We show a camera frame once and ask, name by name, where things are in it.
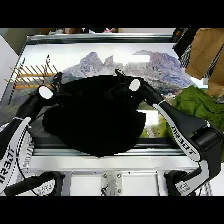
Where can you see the black shirt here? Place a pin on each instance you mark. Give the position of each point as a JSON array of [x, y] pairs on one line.
[[96, 116]]

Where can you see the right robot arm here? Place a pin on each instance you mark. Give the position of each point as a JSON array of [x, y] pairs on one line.
[[186, 130]]

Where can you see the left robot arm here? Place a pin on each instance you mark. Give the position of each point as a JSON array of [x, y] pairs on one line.
[[13, 133]]

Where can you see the green garment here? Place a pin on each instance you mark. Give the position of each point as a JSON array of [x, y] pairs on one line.
[[200, 103]]

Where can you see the black garment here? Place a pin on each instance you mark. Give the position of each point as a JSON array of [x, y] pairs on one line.
[[183, 40]]

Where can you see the brown garment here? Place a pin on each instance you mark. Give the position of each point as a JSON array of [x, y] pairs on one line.
[[206, 50]]

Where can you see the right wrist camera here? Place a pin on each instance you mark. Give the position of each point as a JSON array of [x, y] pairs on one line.
[[119, 74]]

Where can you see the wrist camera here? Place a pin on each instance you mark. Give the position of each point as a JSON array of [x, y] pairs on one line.
[[119, 74], [57, 78]]

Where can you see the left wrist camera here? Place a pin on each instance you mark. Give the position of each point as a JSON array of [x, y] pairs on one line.
[[57, 78]]

